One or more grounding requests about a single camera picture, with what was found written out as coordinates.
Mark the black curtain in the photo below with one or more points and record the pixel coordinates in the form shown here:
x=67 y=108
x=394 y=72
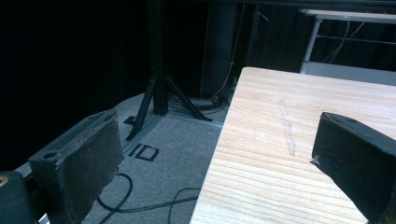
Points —
x=62 y=62

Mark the black tape patch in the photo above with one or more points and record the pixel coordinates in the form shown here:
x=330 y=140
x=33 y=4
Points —
x=130 y=120

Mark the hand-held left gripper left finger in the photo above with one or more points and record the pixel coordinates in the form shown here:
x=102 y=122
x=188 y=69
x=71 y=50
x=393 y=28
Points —
x=87 y=155

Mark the white metal rack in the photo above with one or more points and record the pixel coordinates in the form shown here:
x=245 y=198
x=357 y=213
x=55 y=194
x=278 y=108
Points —
x=342 y=73

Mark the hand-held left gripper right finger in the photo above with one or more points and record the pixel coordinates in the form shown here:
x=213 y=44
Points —
x=358 y=155

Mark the black tape strip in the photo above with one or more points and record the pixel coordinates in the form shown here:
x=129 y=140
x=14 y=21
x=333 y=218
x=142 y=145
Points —
x=134 y=150

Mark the black metal stand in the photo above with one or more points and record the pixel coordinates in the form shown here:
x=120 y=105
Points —
x=159 y=77

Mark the black tape rectangle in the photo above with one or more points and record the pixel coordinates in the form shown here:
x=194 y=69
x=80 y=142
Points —
x=140 y=157

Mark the clear tape strip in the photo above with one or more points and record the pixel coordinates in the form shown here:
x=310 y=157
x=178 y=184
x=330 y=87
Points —
x=288 y=127

